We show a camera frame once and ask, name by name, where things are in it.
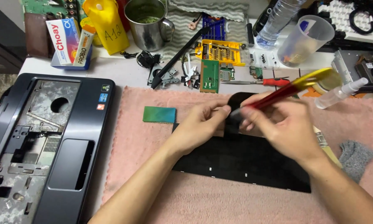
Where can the person's left hand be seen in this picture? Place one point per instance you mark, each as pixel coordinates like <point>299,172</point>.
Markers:
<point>198,124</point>

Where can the person's right hand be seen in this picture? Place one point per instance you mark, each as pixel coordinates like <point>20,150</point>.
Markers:
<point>279,130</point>

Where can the person's right fingers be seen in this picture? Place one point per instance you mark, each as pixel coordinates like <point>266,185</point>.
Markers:
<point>255,116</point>

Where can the black flexible sheet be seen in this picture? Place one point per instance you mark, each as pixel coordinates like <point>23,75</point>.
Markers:
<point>236,109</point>

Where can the red and gold brush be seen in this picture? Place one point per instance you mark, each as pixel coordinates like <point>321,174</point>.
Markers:
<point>286,90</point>

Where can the black laptop keyboard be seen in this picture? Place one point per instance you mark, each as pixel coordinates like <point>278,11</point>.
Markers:
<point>242,161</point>

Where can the small green port board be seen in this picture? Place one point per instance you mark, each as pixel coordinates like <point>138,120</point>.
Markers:
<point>227,72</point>

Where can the clear screw tray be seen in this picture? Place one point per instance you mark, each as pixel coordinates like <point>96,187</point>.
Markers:
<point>262,58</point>

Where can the yellow screwdriver bit set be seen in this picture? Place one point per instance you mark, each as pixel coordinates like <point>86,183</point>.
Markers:
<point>220,52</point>

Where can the wooden paint brush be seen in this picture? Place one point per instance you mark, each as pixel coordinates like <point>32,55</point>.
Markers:
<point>326,146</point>

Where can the tape roll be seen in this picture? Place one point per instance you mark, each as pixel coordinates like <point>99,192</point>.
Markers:
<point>329,82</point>

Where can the black screwdriver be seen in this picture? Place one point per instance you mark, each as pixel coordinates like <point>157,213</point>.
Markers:
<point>250,31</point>

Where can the clear spray bottle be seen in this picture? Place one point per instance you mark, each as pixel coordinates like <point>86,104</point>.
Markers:
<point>339,93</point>

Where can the translucent plastic cup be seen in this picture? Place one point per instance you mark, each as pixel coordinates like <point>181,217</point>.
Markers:
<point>303,42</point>

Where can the pink towel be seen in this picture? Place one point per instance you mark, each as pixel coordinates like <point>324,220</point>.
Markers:
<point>211,199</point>

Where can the black stylus pen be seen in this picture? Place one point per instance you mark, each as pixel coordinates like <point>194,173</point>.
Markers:
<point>180,57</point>

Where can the green cleaning cloth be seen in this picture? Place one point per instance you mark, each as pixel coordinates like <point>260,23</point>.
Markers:
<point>159,114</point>

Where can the clear water bottle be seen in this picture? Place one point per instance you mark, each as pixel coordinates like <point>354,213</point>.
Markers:
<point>275,21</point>

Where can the blue tool tray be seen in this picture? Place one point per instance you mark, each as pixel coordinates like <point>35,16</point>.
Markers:
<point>214,28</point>

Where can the metal hinge brackets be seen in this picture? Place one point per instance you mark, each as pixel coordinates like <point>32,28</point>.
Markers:
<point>163,76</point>

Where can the grey striped cloth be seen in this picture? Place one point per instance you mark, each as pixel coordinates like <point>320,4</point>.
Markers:
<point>202,21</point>

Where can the grey knitted cloth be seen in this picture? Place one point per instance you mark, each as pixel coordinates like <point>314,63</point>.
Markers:
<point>356,158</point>

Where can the white keyboard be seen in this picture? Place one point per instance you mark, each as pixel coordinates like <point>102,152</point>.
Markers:
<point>351,21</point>

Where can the steel mug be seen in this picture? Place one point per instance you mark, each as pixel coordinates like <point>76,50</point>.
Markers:
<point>149,25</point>

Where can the white and orange medicine box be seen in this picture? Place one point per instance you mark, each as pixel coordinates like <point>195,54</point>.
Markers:
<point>84,45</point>

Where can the blue box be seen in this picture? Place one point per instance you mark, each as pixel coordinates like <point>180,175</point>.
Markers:
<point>71,60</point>

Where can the white and red medicine box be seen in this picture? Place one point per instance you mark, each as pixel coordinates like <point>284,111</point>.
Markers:
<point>63,40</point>

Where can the grey laptop palmrest case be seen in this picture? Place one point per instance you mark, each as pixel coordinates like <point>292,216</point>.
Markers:
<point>43,146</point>

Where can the large green circuit board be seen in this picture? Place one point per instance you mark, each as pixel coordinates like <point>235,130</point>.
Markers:
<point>54,7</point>

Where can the brown leather wallet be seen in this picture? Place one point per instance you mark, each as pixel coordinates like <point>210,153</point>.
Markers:
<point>37,35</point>

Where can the metal drive bracket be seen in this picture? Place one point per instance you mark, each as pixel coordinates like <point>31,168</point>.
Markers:
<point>343,63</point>

